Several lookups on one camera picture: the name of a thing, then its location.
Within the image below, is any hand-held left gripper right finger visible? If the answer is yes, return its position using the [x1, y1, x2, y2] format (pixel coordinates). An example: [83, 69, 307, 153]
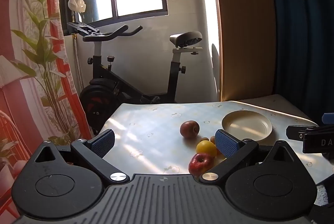
[199, 129, 298, 184]

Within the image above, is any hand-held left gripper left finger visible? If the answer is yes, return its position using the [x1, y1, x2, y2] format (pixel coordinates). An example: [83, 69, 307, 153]
[34, 129, 130, 185]

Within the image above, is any yellow lemon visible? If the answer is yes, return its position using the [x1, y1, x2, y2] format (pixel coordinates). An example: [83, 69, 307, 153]
[196, 140, 218, 158]

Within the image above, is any cream round plate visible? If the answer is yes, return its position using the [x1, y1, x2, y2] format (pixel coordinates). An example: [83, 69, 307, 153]
[222, 110, 272, 142]

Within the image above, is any shiny red apple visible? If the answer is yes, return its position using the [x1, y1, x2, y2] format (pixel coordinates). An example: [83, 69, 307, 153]
[188, 153, 215, 179]

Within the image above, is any dull red apple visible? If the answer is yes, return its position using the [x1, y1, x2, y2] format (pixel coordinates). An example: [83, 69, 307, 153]
[180, 120, 200, 139]

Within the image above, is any floral checked tablecloth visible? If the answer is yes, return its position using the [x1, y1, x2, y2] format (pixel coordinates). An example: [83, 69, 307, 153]
[102, 94, 334, 185]

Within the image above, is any black exercise bike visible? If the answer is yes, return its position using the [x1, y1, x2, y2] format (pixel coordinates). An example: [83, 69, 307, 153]
[66, 22, 204, 136]

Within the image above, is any white fuzzy cloth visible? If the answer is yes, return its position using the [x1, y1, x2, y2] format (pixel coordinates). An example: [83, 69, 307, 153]
[316, 183, 329, 206]

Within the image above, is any dark blue curtain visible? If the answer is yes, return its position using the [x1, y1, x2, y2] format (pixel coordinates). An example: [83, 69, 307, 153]
[263, 0, 334, 125]

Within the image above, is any printed plant curtain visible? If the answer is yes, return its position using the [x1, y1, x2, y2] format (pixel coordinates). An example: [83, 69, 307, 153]
[0, 0, 93, 224]

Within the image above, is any wooden board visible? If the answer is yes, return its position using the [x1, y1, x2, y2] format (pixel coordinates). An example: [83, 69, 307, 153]
[211, 0, 277, 103]

